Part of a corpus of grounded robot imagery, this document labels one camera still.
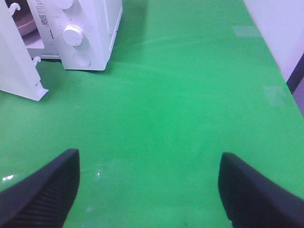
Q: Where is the round white door button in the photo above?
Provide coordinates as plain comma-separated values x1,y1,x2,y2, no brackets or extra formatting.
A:
73,52,91,67

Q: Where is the white microwave knob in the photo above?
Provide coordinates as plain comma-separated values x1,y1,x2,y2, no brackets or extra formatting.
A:
62,24,85,47
54,0,74,10

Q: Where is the white microwave door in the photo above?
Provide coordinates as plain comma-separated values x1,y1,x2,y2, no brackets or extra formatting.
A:
0,0,48,101

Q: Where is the pink round plate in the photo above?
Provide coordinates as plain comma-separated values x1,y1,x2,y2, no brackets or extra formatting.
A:
13,10,37,37

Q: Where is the white microwave oven body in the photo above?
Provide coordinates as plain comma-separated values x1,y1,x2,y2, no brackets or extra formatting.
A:
12,0,123,71

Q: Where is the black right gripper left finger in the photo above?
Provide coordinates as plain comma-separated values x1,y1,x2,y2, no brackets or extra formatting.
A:
0,149,79,228

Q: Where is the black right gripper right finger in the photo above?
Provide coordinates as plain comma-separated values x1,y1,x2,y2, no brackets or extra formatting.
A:
218,152,304,228

